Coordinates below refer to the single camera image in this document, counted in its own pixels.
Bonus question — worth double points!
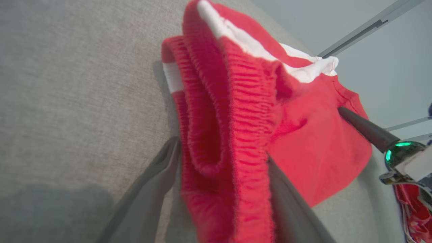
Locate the red Bulls jersey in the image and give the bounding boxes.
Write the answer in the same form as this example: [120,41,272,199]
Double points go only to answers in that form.
[393,183,432,243]

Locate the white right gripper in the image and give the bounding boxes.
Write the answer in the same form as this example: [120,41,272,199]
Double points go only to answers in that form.
[337,106,432,203]

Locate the grey partition base rail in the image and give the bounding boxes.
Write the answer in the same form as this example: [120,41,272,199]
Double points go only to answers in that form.
[385,116,432,143]

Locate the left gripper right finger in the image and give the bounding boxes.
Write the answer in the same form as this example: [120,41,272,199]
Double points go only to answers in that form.
[267,154,338,243]

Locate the narrow white partition panel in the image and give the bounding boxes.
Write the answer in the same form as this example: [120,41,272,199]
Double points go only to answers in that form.
[324,0,432,159]

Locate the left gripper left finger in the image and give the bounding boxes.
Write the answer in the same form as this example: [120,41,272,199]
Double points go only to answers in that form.
[96,136,181,243]

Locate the red shorts white stripes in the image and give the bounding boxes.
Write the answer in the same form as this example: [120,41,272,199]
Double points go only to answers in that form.
[161,0,373,243]

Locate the grey fabric sofa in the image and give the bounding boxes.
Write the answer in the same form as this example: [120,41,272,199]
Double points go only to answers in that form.
[0,0,405,243]

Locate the wide white partition panel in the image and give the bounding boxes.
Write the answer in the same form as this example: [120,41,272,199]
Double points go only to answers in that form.
[250,0,402,56]

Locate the grey partition post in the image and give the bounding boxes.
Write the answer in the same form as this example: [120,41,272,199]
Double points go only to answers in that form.
[317,0,424,58]

